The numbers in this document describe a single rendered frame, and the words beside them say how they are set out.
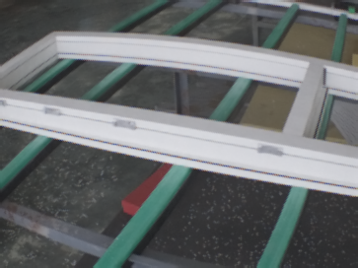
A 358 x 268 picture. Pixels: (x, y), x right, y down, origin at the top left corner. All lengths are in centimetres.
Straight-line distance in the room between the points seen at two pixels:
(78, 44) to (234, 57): 50
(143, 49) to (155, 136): 48
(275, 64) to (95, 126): 50
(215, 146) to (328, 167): 23
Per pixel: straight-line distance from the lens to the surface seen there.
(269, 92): 175
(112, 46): 146
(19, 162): 105
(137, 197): 128
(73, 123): 108
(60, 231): 90
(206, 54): 134
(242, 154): 92
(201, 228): 123
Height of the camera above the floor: 141
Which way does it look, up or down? 31 degrees down
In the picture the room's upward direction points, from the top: 4 degrees counter-clockwise
